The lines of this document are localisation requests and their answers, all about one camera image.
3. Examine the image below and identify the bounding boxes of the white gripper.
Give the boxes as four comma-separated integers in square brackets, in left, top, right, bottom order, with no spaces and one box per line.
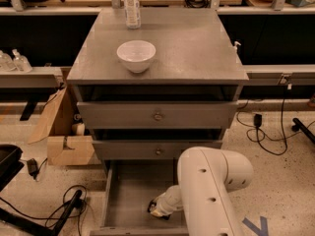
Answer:
[150,185,183,218]

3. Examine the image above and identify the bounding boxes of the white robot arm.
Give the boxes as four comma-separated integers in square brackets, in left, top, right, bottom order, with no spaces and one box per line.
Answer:
[148,147,253,236]

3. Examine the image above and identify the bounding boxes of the grey open bottom drawer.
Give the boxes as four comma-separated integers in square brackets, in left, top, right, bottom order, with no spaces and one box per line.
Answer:
[90,159,189,236]

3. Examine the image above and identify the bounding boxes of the grey middle drawer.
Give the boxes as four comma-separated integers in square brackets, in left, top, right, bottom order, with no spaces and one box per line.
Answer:
[93,140,222,160]

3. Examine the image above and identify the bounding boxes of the grey top drawer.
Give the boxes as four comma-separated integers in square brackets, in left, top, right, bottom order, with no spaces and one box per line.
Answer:
[78,101,236,129]

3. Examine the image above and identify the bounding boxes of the grey drawer cabinet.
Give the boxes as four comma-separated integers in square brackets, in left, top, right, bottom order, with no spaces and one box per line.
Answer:
[66,7,249,236]

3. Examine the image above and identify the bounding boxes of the brown cardboard box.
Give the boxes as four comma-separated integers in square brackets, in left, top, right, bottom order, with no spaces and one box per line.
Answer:
[28,81,100,166]

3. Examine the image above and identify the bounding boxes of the small black adapter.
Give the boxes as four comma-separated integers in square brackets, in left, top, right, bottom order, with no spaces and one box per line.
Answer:
[27,158,47,180]

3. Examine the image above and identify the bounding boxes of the black chair base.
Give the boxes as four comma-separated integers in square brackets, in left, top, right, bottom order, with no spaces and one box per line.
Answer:
[0,190,83,236]

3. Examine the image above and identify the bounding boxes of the black bin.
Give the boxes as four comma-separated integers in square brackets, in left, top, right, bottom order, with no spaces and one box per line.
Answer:
[0,145,24,191]

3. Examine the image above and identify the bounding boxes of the white ceramic bowl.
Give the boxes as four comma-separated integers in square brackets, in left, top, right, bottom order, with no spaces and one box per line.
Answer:
[116,40,156,73]

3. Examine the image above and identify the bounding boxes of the black stand leg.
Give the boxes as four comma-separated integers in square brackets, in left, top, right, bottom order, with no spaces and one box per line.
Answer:
[291,118,315,145]

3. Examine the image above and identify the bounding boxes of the small white pump bottle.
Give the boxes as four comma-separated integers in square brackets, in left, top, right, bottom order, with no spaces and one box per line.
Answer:
[233,41,241,53]

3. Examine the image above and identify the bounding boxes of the sanitizer pump bottle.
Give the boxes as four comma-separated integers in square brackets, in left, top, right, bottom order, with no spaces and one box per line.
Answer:
[12,49,32,73]

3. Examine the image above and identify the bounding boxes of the clear plastic bottle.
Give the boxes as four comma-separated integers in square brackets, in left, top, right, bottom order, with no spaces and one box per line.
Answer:
[124,0,141,30]

